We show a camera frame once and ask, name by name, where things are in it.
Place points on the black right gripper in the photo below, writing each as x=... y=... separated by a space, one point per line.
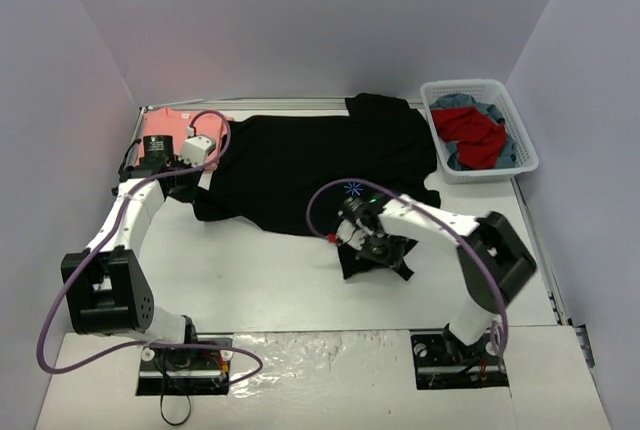
x=382 y=248

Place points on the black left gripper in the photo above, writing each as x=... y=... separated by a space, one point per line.
x=179 y=182

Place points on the black t-shirt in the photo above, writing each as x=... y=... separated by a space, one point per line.
x=291 y=175

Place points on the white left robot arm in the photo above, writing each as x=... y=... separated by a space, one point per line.
x=112 y=295

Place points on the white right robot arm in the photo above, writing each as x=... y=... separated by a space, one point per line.
x=495 y=263

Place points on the folded pink t-shirt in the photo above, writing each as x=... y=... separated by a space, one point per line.
x=174 y=123

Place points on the red t-shirt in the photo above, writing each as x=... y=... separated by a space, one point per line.
x=474 y=140

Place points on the grey-blue t-shirt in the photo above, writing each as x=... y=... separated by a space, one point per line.
x=507 y=157

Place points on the white plastic laundry basket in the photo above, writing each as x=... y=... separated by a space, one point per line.
x=486 y=91

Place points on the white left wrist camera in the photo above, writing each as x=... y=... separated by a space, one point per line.
x=196 y=150

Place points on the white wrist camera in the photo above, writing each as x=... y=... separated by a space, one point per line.
x=351 y=233
x=196 y=150

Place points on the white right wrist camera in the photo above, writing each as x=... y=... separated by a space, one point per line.
x=351 y=233

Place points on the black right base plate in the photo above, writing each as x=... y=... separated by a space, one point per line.
x=439 y=364

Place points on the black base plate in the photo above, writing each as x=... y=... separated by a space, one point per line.
x=172 y=372
x=439 y=364

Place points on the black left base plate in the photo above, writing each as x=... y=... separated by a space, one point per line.
x=172 y=372

